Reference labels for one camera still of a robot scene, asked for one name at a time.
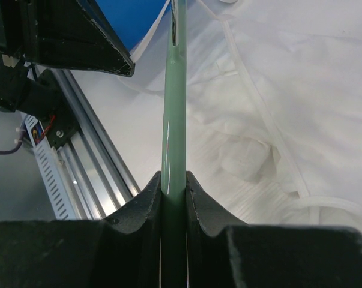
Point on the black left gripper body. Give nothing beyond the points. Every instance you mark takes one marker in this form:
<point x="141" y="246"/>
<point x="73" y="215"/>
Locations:
<point x="18" y="28"/>

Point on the white slotted cable duct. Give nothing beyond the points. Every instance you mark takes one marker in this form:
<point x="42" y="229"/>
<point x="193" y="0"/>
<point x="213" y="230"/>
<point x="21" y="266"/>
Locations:
<point x="51" y="175"/>

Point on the green hanger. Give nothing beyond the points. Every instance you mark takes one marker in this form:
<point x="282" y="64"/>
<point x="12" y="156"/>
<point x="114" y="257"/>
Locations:
<point x="173" y="168"/>

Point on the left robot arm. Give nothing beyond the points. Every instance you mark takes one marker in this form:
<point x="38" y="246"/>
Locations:
<point x="34" y="90"/>

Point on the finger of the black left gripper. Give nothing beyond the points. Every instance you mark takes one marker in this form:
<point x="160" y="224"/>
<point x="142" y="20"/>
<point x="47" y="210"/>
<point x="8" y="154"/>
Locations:
<point x="73" y="35"/>

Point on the blue plastic bin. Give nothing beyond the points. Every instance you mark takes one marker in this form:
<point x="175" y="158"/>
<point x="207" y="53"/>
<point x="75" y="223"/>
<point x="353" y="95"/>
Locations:
<point x="135" y="22"/>

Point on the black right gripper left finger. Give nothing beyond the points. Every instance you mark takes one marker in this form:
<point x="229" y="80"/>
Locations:
<point x="121" y="250"/>

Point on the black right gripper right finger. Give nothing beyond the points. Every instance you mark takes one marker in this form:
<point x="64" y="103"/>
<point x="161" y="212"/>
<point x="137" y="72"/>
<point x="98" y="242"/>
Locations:
<point x="224" y="251"/>

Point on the white tank top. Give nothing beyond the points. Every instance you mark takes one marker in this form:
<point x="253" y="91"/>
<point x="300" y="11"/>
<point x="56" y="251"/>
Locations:
<point x="283" y="80"/>

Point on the aluminium mounting rail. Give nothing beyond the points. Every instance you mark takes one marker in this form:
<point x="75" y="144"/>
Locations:
<point x="96" y="180"/>

